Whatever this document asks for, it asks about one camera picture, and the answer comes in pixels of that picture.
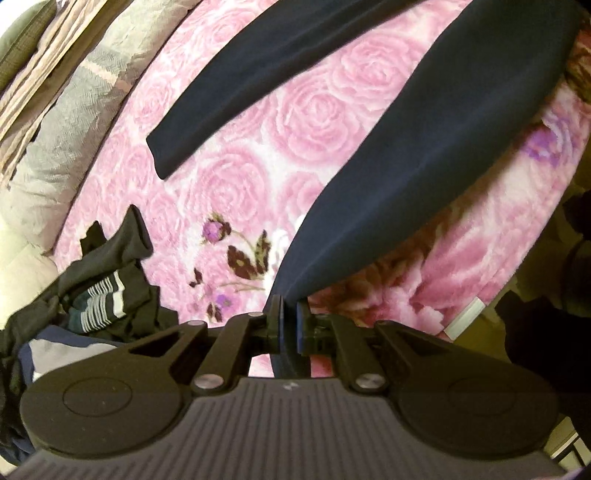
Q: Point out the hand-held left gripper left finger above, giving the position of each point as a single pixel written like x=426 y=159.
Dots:
x=277 y=323

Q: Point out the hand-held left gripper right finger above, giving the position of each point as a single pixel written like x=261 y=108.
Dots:
x=301 y=323

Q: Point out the navy pants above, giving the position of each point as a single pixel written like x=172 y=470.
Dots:
x=415 y=152

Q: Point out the black white-striped garment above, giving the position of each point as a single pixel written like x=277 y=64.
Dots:
x=106 y=295

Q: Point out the pink floral blanket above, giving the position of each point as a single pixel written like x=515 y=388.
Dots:
x=240 y=152

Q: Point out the grey white patterned garment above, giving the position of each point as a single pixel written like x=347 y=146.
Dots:
x=55 y=357

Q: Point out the navy blue garment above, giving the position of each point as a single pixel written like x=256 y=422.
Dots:
x=25 y=364

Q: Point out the cream quilted pillow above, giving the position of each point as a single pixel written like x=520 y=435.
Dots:
x=23 y=254

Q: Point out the grey pillow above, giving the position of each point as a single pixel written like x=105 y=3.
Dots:
x=78 y=120

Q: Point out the pink striped folded blanket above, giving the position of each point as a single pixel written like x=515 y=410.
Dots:
x=46 y=60

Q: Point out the grey cushion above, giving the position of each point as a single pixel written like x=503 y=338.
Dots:
x=23 y=41

